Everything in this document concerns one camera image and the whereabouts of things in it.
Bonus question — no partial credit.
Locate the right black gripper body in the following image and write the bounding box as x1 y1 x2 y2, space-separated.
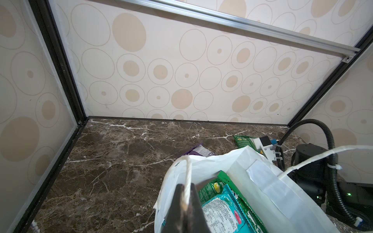
288 144 335 205

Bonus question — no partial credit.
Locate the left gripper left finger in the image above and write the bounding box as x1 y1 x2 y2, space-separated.
161 184 184 233

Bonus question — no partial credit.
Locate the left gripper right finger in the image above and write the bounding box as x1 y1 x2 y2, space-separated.
187 183 210 233

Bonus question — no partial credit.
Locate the teal snack bag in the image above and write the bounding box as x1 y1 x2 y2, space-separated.
202 184 254 233

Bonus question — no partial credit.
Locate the green snack bag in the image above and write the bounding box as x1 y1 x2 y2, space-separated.
233 135 258 152
198 171 268 233

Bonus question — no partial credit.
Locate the white paper gift bag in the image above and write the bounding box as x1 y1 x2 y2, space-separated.
154 147 338 233

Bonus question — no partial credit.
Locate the small purple snack bag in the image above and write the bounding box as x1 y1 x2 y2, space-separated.
185 144 216 157

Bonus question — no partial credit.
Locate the horizontal aluminium back bar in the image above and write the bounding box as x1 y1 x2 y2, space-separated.
127 0 360 58

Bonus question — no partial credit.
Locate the right black corrugated cable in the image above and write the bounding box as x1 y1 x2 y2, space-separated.
275 118 365 228

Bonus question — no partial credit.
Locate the black right frame post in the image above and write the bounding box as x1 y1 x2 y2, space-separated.
287 26 373 127

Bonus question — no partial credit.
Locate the black frame post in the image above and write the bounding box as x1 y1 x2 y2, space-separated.
287 26 373 127
1 1 86 233

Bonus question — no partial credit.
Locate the black left frame post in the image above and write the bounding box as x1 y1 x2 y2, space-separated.
1 1 86 233

